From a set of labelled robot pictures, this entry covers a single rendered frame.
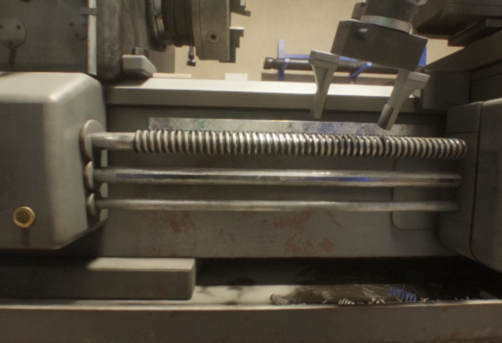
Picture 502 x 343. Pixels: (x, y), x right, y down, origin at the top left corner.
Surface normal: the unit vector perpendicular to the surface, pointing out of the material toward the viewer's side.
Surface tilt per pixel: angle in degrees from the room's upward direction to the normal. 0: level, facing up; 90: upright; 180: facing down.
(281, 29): 90
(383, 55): 113
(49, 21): 90
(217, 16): 119
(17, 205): 90
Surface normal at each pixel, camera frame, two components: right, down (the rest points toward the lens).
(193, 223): 0.05, 0.07
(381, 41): 0.08, 0.47
